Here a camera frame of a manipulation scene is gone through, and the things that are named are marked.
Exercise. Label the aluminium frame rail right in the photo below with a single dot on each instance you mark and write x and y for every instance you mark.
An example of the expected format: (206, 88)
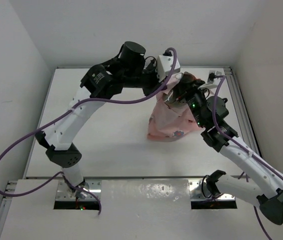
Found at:
(246, 129)

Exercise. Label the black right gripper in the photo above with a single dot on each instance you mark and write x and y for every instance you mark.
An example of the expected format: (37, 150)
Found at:
(184, 90)

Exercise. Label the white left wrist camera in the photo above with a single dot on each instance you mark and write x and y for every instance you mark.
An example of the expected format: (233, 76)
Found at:
(167, 66)

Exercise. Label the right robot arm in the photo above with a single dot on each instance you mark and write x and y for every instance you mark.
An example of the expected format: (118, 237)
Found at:
(266, 189)

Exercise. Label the pink bunny print pillowcase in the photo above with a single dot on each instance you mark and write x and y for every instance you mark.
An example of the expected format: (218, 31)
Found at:
(168, 124)

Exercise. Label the aluminium frame rail left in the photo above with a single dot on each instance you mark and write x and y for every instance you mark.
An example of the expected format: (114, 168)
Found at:
(5, 203)

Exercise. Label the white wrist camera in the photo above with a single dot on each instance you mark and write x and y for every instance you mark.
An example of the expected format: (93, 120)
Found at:
(213, 80)
(167, 66)

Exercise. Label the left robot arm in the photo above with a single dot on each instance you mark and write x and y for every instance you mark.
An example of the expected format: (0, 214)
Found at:
(57, 137)

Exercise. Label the grey pillow with orange flowers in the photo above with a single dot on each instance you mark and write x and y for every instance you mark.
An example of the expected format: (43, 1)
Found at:
(189, 78)

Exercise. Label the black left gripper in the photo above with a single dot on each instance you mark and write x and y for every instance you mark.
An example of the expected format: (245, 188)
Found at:
(155, 85)

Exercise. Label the aluminium frame rail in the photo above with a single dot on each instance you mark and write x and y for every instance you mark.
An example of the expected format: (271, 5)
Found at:
(5, 203)
(246, 129)

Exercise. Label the white front cover panel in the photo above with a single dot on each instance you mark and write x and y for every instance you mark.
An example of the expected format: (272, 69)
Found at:
(134, 210)

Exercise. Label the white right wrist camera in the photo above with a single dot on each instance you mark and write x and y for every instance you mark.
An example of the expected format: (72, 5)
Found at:
(213, 80)

